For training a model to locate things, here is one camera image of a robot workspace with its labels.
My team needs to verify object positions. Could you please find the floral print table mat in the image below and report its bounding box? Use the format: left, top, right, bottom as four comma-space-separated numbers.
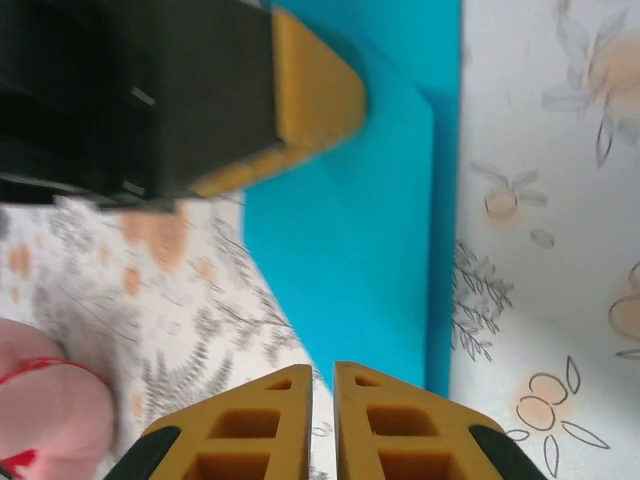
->
0, 0, 640, 480

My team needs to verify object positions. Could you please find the pink pig plush red dress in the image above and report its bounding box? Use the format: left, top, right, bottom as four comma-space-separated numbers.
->
0, 318, 119, 480

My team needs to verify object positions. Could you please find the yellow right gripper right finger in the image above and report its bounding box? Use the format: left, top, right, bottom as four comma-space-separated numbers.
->
333, 360, 549, 480

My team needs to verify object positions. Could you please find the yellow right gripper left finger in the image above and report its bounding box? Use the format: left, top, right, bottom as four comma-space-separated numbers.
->
112, 364, 314, 480

